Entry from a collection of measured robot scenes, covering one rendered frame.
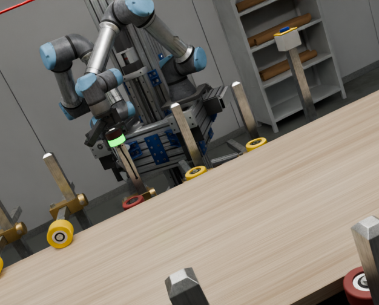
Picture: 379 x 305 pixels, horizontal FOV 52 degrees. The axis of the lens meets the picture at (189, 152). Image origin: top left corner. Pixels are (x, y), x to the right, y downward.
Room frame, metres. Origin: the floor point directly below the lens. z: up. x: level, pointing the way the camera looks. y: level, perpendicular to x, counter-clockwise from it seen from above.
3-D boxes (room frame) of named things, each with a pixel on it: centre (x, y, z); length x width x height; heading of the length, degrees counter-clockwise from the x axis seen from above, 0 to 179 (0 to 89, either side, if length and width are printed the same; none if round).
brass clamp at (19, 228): (1.39, 0.75, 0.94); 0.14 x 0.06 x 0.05; 96
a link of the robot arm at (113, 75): (1.62, 0.20, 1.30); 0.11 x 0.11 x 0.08; 49
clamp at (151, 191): (1.44, 0.25, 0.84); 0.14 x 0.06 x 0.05; 96
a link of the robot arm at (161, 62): (2.12, -0.10, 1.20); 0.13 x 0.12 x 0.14; 49
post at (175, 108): (1.47, -0.02, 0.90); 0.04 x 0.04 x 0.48; 6
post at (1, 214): (1.39, 0.73, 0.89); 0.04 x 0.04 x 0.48; 6
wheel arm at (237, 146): (1.56, -0.22, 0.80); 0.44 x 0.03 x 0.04; 6
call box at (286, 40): (1.53, -0.52, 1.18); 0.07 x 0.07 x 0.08; 6
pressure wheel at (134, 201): (1.31, 0.26, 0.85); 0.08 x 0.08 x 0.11
